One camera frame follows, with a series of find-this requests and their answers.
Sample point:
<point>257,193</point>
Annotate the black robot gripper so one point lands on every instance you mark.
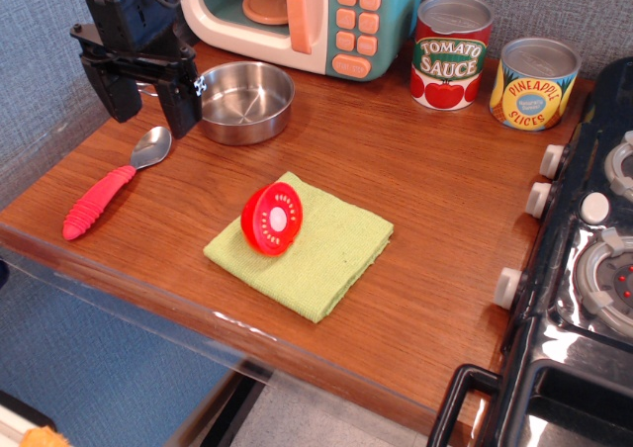
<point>136,39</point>

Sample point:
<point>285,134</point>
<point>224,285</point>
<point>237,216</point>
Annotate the red handled metal spoon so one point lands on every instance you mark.
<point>151,149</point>

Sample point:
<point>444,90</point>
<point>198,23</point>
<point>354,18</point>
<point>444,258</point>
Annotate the tomato sauce can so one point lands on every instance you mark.
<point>450,46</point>

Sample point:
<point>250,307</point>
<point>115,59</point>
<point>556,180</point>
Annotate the orange plush object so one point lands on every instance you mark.
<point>43,437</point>

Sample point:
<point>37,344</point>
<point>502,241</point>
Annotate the green folded cloth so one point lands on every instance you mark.
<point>336,244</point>

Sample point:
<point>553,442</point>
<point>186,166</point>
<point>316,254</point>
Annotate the red toy tomato half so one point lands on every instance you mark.
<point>272,218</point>

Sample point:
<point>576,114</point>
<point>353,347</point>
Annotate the black toy stove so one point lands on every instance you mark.
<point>566,374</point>

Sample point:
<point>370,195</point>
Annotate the small steel pot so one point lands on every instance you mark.
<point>244,102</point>

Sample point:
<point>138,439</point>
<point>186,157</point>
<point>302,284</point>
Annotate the toy microwave teal and pink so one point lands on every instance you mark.
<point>347,39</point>

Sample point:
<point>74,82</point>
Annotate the pineapple slices can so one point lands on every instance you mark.
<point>534,83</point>

